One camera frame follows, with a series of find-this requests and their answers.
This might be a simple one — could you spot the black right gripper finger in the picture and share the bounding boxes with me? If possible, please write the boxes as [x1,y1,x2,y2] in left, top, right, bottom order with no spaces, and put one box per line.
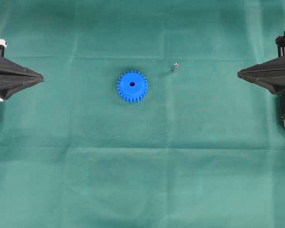
[237,56,285,77]
[238,75,285,95]

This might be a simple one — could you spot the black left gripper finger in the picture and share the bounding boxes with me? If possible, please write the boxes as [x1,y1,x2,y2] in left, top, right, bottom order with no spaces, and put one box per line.
[0,77,43,100]
[0,56,43,78]

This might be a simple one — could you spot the small metal shaft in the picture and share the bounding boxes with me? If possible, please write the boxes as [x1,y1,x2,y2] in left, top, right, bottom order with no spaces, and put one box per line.
[172,62,179,73]

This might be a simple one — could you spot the blue plastic gear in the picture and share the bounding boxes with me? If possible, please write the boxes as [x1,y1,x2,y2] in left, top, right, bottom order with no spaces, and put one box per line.
[116,71,149,103]

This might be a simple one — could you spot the green cloth mat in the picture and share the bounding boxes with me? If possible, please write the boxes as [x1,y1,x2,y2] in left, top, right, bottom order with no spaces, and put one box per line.
[0,0,285,228]

